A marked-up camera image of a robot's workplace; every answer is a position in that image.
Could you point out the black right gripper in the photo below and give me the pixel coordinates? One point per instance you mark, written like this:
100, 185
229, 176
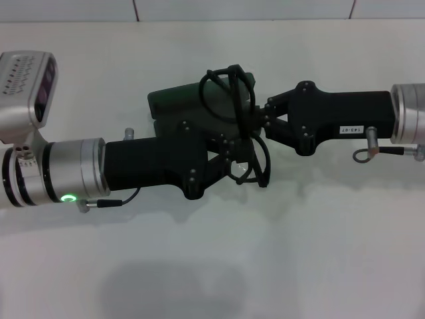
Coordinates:
338, 113

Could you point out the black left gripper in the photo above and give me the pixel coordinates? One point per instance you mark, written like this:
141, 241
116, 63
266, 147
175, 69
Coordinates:
149, 163

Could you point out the black round-framed glasses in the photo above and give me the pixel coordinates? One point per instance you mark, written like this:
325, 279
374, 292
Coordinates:
239, 103

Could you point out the green glasses case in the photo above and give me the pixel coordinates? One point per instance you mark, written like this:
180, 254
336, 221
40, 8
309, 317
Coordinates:
172, 96

